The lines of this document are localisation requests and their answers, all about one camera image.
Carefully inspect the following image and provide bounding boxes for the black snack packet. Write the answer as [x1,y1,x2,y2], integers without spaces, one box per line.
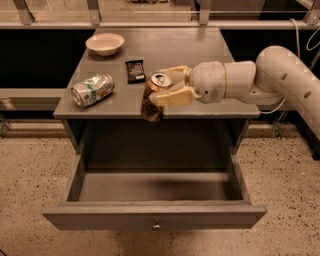
[126,60,146,84]

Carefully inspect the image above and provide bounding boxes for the crushed green white can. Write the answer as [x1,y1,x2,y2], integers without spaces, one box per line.
[71,73,115,107]

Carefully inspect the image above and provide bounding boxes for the open grey top drawer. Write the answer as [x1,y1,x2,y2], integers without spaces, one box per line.
[43,155,267,230]

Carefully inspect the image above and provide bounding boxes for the metal railing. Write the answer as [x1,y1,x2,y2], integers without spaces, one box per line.
[0,0,320,30]

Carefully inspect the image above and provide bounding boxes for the white cable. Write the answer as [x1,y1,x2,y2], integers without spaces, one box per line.
[258,17,320,116]

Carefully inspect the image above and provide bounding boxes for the grey cabinet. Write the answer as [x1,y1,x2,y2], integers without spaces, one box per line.
[54,28,258,173]

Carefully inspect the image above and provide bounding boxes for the white ceramic bowl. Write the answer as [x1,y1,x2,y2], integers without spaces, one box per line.
[86,33,125,56]

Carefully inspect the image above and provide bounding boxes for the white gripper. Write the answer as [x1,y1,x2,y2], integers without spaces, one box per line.
[148,61,226,107]

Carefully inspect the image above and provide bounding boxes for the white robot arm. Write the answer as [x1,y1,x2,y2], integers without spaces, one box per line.
[146,46,320,138]

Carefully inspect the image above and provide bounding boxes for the orange soda can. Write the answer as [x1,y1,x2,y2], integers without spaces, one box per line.
[141,72,173,122]

